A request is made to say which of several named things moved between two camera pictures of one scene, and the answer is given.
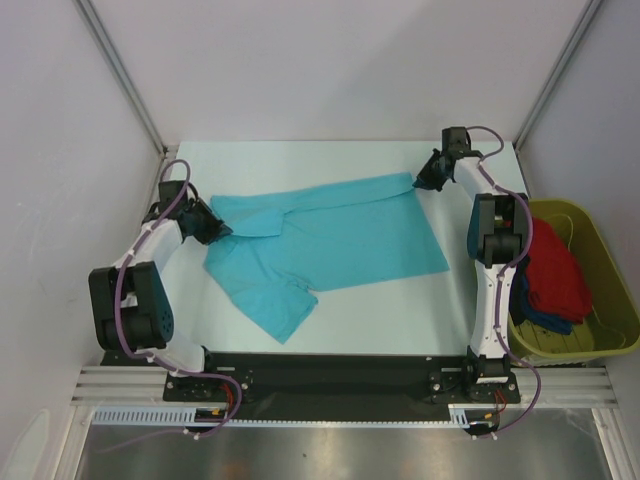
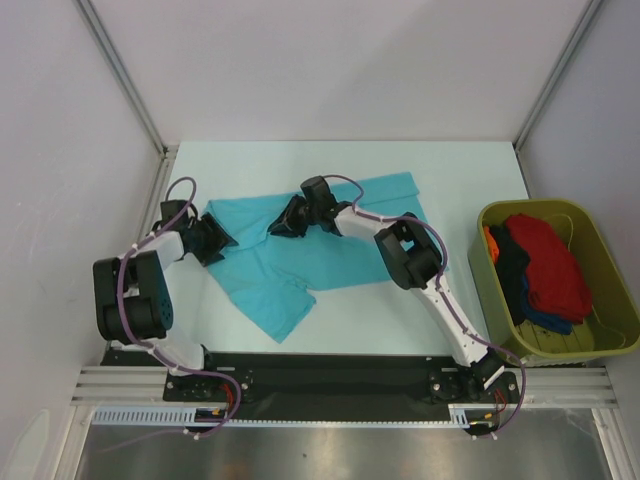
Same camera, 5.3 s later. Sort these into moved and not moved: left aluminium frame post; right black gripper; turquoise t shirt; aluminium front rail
Moved: right black gripper
Not moved: aluminium front rail; left aluminium frame post; turquoise t shirt
